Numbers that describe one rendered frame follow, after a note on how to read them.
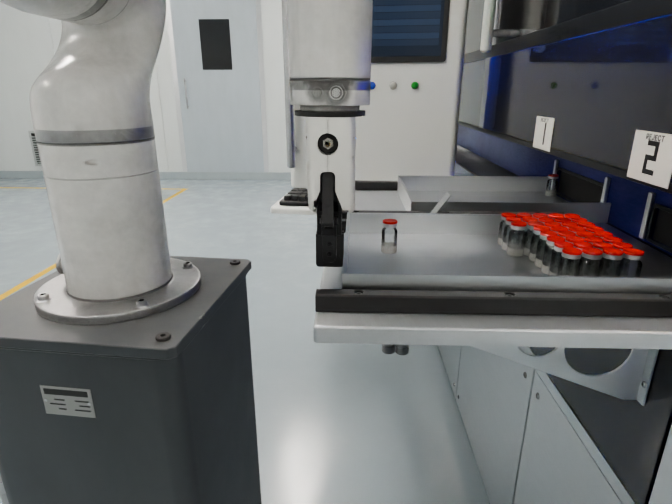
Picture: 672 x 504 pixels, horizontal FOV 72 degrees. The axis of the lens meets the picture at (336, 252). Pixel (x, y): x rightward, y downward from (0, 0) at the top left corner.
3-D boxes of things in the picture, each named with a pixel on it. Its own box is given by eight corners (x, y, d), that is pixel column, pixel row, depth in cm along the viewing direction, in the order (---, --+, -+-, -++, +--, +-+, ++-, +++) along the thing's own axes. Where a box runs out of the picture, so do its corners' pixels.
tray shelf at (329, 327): (538, 195, 110) (539, 187, 110) (813, 352, 44) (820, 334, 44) (337, 194, 112) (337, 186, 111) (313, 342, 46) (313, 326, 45)
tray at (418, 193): (548, 191, 105) (550, 176, 104) (607, 223, 80) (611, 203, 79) (397, 190, 106) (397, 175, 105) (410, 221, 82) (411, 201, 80)
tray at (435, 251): (562, 236, 73) (566, 214, 72) (666, 310, 49) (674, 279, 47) (346, 233, 75) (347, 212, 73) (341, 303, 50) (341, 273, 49)
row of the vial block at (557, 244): (525, 242, 70) (529, 212, 68) (579, 291, 53) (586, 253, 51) (510, 242, 70) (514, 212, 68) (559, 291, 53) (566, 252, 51)
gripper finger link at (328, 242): (343, 217, 50) (342, 275, 52) (344, 209, 53) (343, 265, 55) (313, 216, 50) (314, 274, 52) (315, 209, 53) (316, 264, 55)
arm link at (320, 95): (372, 79, 44) (371, 112, 45) (369, 81, 52) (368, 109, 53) (283, 79, 44) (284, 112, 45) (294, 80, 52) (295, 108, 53)
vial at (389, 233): (395, 249, 66) (397, 220, 65) (397, 254, 64) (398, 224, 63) (380, 249, 67) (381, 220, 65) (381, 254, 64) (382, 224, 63)
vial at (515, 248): (520, 252, 65) (524, 220, 64) (525, 257, 63) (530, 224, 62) (504, 251, 65) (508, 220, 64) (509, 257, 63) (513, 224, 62)
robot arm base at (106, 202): (-7, 319, 51) (-53, 147, 45) (99, 260, 69) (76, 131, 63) (157, 330, 49) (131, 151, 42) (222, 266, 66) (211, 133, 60)
